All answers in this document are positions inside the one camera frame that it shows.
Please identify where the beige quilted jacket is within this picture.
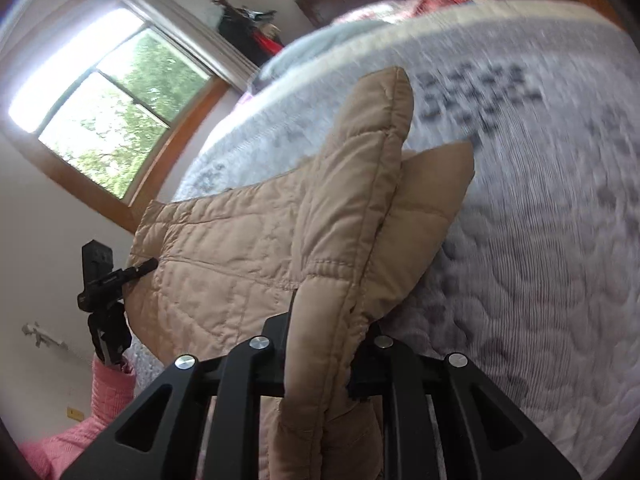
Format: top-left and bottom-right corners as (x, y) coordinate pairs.
(125, 67), (474, 479)

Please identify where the pink sleeve left forearm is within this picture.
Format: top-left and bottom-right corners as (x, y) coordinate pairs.
(18, 356), (137, 479)

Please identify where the coat rack with clothes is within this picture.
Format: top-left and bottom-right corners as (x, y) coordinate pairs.
(212, 0), (284, 67)

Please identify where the grey quilted bedspread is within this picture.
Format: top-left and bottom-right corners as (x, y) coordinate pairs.
(121, 0), (640, 476)

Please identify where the side window curtain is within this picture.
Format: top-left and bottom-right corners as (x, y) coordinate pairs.
(122, 0), (257, 92)

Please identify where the grey pillow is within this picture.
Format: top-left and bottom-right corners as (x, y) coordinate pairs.
(250, 20), (388, 93)

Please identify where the red patterned cloth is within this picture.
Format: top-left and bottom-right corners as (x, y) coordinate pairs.
(410, 0), (477, 18)

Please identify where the side window wooden frame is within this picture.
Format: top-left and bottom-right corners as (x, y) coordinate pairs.
(1, 0), (230, 232)

